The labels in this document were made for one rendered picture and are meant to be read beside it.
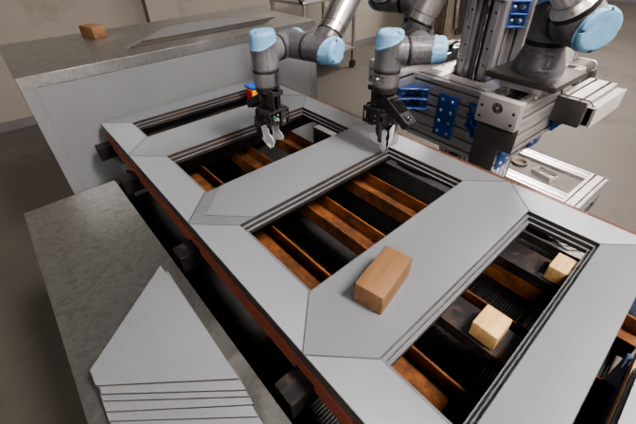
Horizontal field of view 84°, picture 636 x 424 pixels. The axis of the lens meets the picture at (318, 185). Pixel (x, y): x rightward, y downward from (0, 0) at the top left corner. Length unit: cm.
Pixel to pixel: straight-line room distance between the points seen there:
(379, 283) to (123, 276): 62
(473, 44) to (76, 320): 150
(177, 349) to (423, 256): 52
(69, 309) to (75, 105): 84
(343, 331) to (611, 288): 53
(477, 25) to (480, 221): 84
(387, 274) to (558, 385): 30
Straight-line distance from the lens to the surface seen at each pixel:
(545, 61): 133
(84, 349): 91
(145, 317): 85
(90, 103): 161
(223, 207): 95
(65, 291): 105
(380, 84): 105
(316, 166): 107
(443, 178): 110
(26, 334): 213
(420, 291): 75
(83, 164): 169
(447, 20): 566
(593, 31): 120
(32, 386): 194
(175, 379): 75
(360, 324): 69
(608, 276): 94
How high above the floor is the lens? 142
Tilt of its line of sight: 36 degrees down
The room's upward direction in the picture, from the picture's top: 1 degrees counter-clockwise
